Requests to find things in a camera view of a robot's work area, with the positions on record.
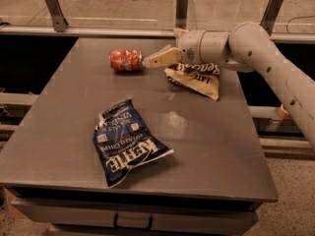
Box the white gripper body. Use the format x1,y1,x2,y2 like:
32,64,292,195
177,29,230,64

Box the red coke can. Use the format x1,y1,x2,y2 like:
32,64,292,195
109,49,143,72

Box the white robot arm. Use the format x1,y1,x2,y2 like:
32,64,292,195
144,22,315,147

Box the brown chip bag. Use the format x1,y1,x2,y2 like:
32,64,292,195
163,28,221,102

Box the blue Kettle chip bag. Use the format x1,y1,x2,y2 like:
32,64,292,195
93,98,173,188

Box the tape roll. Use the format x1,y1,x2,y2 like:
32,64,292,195
279,105,291,119

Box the middle metal rail bracket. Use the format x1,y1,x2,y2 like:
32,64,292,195
175,0,188,29

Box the metal rail bracket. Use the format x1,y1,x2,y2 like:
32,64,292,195
44,0,68,32
260,0,284,35
175,0,188,29

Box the right metal rail bracket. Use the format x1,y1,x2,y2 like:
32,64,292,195
260,0,284,35

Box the left metal rail bracket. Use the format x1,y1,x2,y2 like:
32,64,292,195
44,0,68,32

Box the grey drawer with handle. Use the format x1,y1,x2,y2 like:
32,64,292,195
12,198,258,236

